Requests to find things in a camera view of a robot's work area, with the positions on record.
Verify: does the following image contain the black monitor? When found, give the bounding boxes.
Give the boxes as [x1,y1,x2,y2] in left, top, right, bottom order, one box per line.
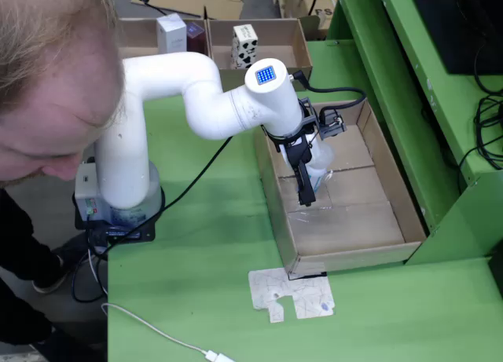
[408,0,503,75]

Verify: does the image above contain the black monitor cable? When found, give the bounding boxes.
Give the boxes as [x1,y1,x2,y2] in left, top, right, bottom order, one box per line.
[473,43,503,96]

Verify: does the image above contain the tall white carton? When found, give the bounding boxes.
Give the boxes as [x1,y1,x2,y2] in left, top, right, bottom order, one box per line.
[156,13,188,55]

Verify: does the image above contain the shallow cardboard tray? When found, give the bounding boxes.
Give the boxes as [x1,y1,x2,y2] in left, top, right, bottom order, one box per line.
[253,98,428,276]

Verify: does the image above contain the thin white wire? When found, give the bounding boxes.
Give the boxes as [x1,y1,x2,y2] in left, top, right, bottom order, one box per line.
[88,247,109,296]

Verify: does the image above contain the grey robot base unit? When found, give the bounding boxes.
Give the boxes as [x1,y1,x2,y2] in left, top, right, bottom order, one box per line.
[73,157,167,226]

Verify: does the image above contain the white scribbled paper sticker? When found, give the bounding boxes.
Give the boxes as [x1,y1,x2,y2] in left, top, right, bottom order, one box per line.
[248,267,336,324]

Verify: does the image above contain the long black cable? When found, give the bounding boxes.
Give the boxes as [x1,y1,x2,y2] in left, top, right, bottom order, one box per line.
[88,136,233,261]

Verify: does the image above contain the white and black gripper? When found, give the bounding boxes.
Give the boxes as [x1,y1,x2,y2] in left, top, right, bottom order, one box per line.
[274,132,327,208]

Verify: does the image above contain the dark red box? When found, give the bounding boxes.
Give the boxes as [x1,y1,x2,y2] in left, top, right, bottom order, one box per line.
[186,22,206,53]

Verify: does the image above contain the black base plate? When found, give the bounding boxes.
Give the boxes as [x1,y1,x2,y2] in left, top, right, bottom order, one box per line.
[73,192,157,245]

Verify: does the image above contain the black looped cable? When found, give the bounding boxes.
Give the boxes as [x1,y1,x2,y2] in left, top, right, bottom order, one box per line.
[70,251,109,304]

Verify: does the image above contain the printed cardboard box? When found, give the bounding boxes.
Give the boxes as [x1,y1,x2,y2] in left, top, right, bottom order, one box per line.
[274,0,343,20]

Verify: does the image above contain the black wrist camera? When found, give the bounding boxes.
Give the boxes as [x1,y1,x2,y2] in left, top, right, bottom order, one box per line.
[317,106,347,141]

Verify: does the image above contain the translucent bottle with blue label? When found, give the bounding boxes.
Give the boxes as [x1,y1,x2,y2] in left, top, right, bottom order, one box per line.
[305,141,336,192]

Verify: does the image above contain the person in black clothes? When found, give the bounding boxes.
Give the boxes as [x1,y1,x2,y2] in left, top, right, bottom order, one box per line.
[0,0,127,362]

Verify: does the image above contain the cow print carton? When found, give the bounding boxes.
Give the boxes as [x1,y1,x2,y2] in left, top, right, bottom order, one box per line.
[229,24,259,71]

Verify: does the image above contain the black wrist cable with plug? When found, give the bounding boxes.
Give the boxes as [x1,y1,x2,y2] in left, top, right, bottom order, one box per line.
[288,69,369,122]

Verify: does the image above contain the black cable bundle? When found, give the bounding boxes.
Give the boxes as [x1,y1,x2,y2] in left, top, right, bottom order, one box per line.
[457,94,503,182]

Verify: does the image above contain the white usb cable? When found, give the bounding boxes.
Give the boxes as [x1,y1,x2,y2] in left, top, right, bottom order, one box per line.
[101,302,237,362]

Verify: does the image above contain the flat cardboard sheets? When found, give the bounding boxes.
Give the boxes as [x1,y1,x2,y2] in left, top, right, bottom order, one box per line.
[131,0,248,20]

